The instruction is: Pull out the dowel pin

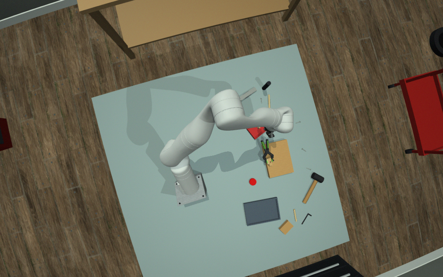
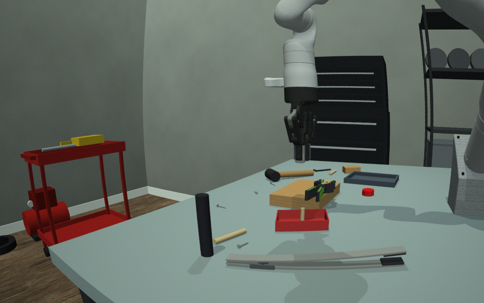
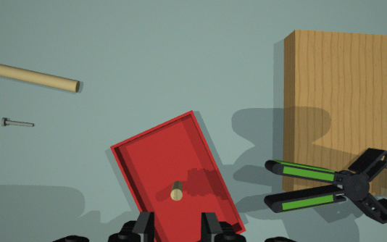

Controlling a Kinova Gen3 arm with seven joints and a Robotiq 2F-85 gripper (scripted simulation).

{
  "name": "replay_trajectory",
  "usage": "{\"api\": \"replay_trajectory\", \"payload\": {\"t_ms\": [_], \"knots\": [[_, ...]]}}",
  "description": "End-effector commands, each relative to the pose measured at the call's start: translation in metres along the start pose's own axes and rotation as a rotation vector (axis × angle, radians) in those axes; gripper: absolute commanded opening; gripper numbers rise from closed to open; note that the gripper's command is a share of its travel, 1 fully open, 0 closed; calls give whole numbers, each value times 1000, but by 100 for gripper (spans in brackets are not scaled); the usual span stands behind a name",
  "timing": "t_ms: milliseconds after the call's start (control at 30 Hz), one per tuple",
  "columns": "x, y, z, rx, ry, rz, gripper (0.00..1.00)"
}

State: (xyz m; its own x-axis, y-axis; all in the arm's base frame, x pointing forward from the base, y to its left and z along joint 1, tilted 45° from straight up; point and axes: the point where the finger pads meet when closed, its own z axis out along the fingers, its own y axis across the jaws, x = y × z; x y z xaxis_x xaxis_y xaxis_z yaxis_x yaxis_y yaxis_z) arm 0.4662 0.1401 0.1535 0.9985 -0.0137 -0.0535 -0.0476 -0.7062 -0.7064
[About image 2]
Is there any black mallet with wooden handle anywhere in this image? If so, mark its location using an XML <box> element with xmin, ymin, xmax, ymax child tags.
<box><xmin>265</xmin><ymin>168</ymin><xmax>314</xmax><ymax>182</ymax></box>

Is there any black cylinder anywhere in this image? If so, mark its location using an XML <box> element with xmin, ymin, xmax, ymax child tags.
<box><xmin>195</xmin><ymin>193</ymin><xmax>213</xmax><ymax>257</ymax></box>

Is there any tan rectangular block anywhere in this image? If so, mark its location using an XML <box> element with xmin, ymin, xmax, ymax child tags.
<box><xmin>342</xmin><ymin>165</ymin><xmax>361</xmax><ymax>174</ymax></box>

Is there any light brown wooden board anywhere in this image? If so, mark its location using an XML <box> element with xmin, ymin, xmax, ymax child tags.
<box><xmin>270</xmin><ymin>179</ymin><xmax>340</xmax><ymax>209</ymax></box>

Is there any red open tray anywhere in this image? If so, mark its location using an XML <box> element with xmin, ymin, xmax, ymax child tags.
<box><xmin>275</xmin><ymin>209</ymin><xmax>329</xmax><ymax>232</ymax></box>

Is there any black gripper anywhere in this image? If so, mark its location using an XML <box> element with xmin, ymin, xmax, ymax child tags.
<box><xmin>284</xmin><ymin>87</ymin><xmax>319</xmax><ymax>163</ymax></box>

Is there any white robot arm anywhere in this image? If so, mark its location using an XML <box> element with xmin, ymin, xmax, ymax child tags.
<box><xmin>264</xmin><ymin>0</ymin><xmax>484</xmax><ymax>174</ymax></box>

